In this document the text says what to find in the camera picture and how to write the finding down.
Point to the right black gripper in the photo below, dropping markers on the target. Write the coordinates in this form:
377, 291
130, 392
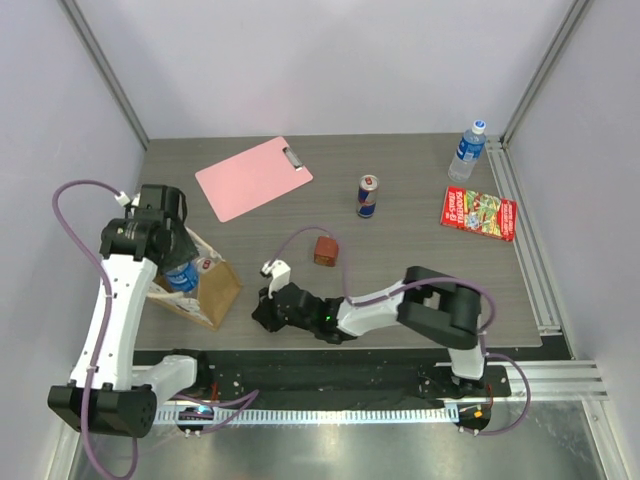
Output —
265, 313

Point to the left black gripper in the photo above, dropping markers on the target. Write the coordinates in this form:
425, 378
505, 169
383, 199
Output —
185, 251

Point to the water bottle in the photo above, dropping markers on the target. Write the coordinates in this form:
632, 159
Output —
468, 151
184, 279

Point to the red bull can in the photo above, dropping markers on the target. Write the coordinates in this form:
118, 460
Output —
368, 187
204, 264

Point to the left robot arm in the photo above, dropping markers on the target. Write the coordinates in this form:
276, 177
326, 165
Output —
103, 394

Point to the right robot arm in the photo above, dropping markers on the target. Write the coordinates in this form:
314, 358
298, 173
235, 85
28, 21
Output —
451, 312

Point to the red cube power adapter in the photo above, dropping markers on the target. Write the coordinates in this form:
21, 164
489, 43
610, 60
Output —
326, 251

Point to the pink clipboard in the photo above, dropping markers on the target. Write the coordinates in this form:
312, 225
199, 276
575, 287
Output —
252, 178

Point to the red book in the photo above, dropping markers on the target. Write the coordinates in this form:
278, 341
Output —
479, 213

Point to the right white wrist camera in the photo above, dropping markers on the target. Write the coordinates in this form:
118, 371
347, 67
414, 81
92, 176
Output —
278, 272

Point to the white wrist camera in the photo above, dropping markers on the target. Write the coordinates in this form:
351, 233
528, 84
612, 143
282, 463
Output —
278, 272
128, 202

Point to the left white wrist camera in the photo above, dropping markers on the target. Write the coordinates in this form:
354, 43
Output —
128, 202

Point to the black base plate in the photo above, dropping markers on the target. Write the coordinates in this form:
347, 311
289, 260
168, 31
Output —
341, 379

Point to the slotted cable duct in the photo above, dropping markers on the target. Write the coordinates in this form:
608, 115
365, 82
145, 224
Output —
177, 415

